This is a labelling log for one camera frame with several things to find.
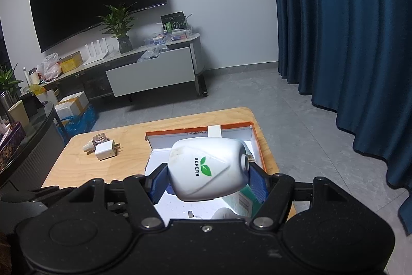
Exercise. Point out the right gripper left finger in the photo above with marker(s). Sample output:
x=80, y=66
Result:
x=156, y=183

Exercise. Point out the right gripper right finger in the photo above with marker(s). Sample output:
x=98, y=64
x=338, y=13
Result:
x=259, y=182

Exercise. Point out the adhesive bandages box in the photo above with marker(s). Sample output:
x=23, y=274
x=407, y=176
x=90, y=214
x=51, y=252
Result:
x=243, y=202

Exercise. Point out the white flat-pin charger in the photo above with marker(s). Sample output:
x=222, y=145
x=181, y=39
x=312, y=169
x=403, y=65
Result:
x=106, y=150

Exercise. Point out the clear bottle white cap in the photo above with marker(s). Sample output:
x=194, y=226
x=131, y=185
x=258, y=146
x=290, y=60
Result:
x=96, y=140

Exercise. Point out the white mosquito repellent plug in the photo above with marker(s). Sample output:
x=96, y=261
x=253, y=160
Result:
x=223, y=213

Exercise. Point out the white charger retail box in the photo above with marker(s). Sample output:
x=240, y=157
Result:
x=214, y=131

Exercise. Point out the orange white cardboard tray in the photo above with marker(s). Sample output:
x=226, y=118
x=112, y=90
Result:
x=161, y=142

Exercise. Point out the blue plastic bag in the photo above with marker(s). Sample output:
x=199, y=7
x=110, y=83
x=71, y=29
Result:
x=75, y=125

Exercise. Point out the round black side table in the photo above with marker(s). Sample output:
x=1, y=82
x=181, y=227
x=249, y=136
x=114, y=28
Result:
x=30, y=165

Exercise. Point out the white cardboard boxes floor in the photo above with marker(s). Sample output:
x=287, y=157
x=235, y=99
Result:
x=72, y=105

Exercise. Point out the white tv cabinet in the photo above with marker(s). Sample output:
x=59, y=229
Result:
x=120, y=74

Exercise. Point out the purple gift box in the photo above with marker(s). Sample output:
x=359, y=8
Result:
x=11, y=143

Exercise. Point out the white router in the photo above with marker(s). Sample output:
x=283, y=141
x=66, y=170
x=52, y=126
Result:
x=97, y=51

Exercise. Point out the yellow box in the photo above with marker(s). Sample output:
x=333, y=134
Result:
x=71, y=62

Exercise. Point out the white plastic bag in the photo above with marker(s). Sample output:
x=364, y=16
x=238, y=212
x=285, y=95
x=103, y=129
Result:
x=49, y=69

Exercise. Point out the black green box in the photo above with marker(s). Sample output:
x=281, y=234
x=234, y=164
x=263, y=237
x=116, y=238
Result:
x=174, y=21

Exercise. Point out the potted green plant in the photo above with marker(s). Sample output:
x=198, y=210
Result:
x=117, y=23

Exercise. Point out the side table plant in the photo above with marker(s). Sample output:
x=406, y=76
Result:
x=8, y=82

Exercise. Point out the dark blue curtain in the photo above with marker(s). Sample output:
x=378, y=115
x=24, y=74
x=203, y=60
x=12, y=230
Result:
x=353, y=57

